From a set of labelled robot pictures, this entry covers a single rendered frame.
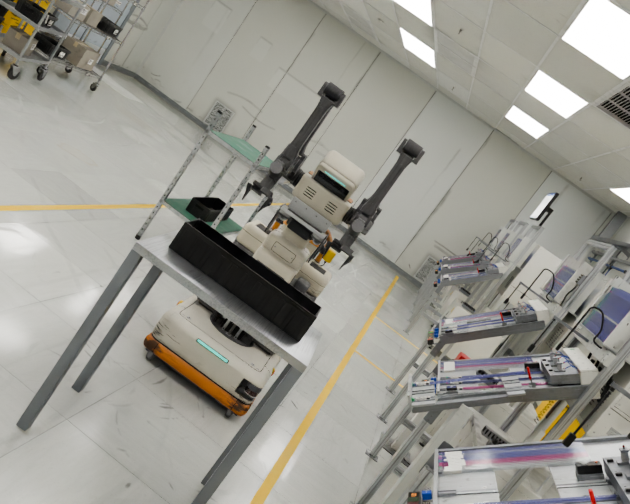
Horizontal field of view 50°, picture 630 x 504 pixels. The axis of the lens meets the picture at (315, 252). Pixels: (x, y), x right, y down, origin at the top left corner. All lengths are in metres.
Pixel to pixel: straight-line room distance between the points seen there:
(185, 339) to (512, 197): 9.33
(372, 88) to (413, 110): 0.82
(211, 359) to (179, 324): 0.23
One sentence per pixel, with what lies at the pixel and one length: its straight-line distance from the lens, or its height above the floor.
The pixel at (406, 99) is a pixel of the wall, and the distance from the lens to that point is 12.25.
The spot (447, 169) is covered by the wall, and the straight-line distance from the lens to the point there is 12.12.
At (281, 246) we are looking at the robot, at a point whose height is 0.86.
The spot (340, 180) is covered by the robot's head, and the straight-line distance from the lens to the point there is 3.18.
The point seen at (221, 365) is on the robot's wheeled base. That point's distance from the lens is 3.41.
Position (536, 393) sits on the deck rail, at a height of 1.01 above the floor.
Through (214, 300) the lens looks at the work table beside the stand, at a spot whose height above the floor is 0.79.
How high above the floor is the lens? 1.49
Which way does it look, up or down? 10 degrees down
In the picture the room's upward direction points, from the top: 36 degrees clockwise
